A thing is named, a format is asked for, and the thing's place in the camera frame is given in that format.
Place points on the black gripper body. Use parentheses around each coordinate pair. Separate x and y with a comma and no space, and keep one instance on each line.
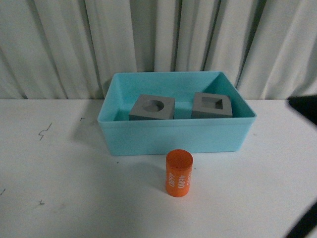
(305,105)

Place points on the gray cube with rectangular hole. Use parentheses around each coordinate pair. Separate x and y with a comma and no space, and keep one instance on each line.
(211,106)

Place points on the orange cylinder with white digits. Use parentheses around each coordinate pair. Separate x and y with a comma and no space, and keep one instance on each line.
(179,165)

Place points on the gray cube with round hole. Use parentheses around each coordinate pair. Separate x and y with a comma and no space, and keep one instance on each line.
(151,107)

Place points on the light blue plastic box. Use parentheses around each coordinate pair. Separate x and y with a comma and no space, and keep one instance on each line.
(149,137)

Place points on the white pleated curtain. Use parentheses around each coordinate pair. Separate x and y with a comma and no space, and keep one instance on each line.
(70,49)

